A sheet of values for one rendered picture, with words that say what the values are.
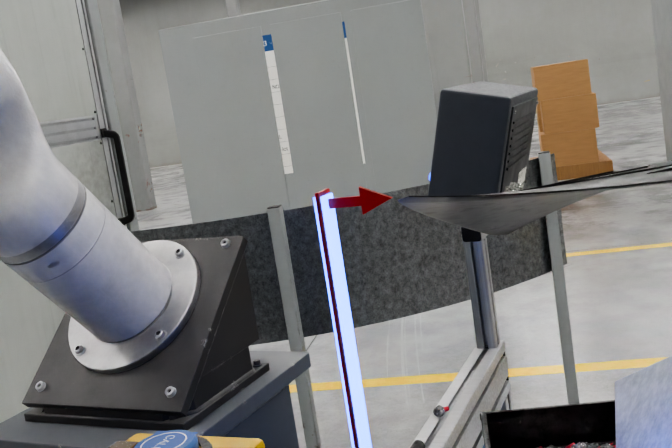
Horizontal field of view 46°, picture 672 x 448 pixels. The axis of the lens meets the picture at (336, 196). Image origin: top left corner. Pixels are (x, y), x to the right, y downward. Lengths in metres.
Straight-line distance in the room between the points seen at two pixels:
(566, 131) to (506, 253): 6.09
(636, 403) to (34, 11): 2.20
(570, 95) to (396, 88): 2.60
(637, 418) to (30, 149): 0.63
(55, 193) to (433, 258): 1.79
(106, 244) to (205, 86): 6.17
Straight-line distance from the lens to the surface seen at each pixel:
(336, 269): 0.69
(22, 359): 2.41
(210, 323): 0.96
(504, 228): 0.75
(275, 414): 1.06
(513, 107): 1.22
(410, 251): 2.49
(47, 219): 0.88
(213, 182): 7.12
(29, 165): 0.88
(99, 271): 0.93
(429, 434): 0.98
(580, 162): 8.79
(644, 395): 0.67
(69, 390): 1.04
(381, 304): 2.49
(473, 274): 1.21
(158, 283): 0.99
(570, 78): 8.72
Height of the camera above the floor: 1.27
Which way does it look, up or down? 7 degrees down
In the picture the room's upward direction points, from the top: 9 degrees counter-clockwise
